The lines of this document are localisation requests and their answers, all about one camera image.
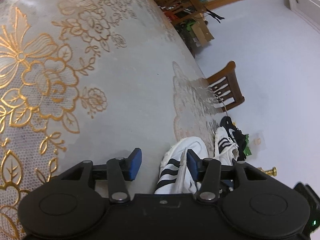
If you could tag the black nike shoe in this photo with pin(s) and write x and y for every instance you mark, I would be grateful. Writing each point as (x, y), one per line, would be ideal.
(236, 135)

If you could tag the red gold trophy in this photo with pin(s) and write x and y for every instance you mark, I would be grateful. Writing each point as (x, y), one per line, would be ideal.
(270, 172)

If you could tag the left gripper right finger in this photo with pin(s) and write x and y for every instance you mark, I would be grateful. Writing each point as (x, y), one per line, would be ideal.
(216, 179)

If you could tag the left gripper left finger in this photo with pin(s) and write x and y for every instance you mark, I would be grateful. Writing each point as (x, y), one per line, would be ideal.
(117, 172)

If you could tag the cardboard box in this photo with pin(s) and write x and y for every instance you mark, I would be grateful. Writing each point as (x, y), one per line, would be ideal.
(202, 33)

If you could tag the white black-striped sneaker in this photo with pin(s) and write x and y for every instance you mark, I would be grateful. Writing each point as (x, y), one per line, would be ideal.
(174, 176)

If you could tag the wooden chair by wall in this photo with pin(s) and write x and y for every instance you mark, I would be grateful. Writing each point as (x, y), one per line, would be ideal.
(225, 86)

